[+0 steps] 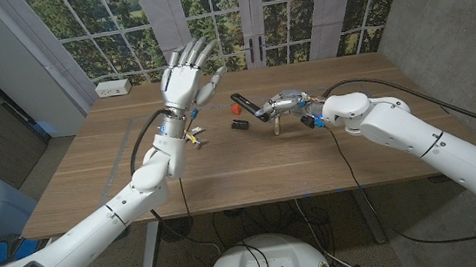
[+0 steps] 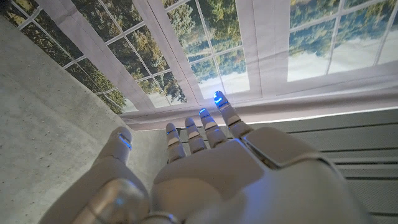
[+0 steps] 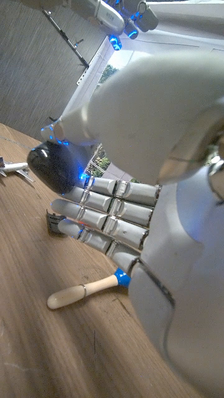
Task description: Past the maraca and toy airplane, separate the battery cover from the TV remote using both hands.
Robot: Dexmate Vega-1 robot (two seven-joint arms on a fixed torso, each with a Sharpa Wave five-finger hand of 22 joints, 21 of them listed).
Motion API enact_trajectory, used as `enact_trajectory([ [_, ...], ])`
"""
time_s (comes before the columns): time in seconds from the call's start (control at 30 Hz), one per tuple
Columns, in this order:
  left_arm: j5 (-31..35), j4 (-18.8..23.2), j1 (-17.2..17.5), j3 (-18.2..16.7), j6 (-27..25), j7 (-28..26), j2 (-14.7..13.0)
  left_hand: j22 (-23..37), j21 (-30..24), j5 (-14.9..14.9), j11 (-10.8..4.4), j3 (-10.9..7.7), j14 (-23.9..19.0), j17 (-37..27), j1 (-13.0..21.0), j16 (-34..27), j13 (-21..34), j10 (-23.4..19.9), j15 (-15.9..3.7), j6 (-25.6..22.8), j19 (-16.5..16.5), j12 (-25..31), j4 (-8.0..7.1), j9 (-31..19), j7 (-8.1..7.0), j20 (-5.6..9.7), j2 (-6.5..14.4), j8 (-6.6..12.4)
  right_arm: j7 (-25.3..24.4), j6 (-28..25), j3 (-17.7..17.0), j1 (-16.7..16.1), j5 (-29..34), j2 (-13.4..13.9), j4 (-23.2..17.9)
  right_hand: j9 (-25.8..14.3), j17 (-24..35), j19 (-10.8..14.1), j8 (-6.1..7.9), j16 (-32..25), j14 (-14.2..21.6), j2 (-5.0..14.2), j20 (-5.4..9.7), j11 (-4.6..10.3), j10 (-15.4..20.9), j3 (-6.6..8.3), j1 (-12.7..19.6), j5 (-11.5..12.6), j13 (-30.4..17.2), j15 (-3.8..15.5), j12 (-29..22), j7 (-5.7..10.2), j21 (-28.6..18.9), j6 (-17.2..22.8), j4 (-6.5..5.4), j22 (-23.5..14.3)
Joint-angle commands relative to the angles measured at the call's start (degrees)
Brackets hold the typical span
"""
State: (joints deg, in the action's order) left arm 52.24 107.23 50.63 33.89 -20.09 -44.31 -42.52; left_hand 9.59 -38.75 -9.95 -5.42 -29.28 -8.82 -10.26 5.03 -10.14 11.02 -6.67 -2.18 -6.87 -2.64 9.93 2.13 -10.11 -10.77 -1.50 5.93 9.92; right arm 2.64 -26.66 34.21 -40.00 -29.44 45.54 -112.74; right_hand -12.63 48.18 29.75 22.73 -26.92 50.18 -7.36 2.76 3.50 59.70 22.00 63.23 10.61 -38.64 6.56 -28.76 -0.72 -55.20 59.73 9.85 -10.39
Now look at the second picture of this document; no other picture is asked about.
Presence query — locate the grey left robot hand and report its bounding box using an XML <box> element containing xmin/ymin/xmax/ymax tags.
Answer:
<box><xmin>39</xmin><ymin>90</ymin><xmax>373</xmax><ymax>224</ymax></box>

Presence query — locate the printed window backdrop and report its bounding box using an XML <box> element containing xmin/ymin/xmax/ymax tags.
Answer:
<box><xmin>0</xmin><ymin>0</ymin><xmax>398</xmax><ymax>131</ymax></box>

